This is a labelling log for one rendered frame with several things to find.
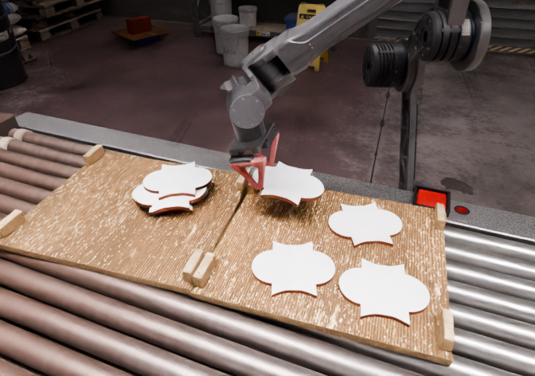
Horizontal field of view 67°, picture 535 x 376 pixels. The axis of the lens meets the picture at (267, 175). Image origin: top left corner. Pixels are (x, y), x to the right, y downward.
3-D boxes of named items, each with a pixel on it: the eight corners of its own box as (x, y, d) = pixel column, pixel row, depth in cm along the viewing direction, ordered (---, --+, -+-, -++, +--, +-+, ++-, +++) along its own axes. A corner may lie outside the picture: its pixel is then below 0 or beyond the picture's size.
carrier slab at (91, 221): (103, 155, 106) (101, 150, 105) (253, 180, 96) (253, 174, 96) (-6, 248, 78) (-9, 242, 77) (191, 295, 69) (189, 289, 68)
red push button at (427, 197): (417, 193, 93) (418, 188, 92) (444, 198, 91) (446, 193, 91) (415, 208, 89) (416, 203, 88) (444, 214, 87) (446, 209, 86)
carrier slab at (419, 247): (256, 182, 96) (256, 176, 95) (440, 215, 86) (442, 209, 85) (190, 298, 68) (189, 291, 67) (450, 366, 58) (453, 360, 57)
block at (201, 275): (208, 261, 73) (206, 250, 71) (217, 264, 73) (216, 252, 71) (193, 287, 68) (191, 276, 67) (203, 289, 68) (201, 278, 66)
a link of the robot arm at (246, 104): (290, 78, 76) (262, 41, 72) (309, 95, 66) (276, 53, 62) (243, 120, 77) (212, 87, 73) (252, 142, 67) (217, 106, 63)
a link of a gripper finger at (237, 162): (240, 196, 79) (224, 154, 74) (251, 176, 84) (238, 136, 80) (272, 194, 76) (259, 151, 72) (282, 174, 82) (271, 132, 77)
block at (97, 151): (99, 152, 104) (96, 143, 102) (105, 154, 103) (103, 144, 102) (84, 165, 99) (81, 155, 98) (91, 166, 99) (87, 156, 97)
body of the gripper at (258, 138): (229, 158, 75) (216, 122, 72) (247, 133, 83) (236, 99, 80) (262, 155, 73) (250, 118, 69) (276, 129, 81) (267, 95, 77)
